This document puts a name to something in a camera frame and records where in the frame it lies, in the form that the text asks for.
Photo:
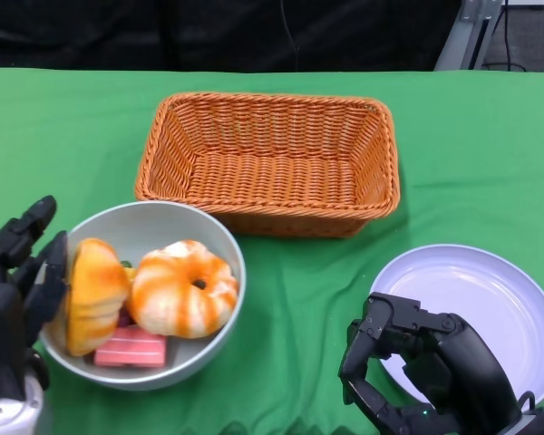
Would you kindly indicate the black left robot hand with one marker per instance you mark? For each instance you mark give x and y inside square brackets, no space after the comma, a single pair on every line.
[0,308]

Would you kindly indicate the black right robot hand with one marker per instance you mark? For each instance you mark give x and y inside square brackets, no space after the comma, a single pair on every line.
[462,367]

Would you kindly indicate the orange loaf bread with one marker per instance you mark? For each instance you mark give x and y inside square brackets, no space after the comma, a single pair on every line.
[95,299]

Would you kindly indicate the grey round bowl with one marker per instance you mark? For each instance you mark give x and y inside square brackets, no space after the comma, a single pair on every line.
[154,222]

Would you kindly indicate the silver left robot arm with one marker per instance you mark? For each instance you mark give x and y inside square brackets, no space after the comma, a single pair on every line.
[9,417]

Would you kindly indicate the pale lavender round plate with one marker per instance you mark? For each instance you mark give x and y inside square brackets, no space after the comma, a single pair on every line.
[480,290]

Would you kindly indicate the salmon pink striped cake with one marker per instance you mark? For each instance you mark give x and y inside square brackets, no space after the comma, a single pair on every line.
[131,349]

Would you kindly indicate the orange wicker basket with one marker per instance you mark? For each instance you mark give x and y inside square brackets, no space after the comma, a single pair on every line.
[272,181]

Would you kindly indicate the green tablecloth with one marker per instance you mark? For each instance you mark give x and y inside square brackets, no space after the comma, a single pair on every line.
[72,136]

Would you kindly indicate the black backdrop curtain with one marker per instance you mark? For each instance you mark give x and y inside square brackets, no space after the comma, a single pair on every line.
[118,31]

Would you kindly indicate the grey metal frame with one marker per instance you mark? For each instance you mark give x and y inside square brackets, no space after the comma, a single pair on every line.
[462,41]

